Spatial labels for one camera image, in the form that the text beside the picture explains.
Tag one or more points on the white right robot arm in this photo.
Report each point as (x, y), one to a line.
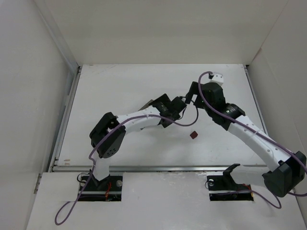
(285, 169)

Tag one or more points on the aluminium rail front edge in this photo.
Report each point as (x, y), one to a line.
(211, 168)

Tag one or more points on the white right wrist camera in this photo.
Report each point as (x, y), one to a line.
(217, 78)

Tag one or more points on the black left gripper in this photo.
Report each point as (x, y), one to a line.
(179, 105)

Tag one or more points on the smoky transparent plastic bin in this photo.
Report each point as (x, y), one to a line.
(149, 103)

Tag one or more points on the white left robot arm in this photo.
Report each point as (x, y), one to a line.
(108, 134)

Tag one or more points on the aluminium rail edge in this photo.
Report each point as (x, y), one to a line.
(255, 99)
(70, 90)
(211, 168)

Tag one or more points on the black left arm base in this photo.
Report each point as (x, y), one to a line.
(107, 190)

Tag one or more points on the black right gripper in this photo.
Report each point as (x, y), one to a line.
(194, 95)

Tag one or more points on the aluminium rail right edge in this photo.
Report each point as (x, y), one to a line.
(255, 99)

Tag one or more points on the aluminium rail left edge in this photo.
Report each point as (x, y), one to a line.
(70, 90)

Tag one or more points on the dark red wood block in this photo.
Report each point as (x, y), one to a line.
(194, 135)

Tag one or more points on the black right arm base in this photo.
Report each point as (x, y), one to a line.
(222, 186)

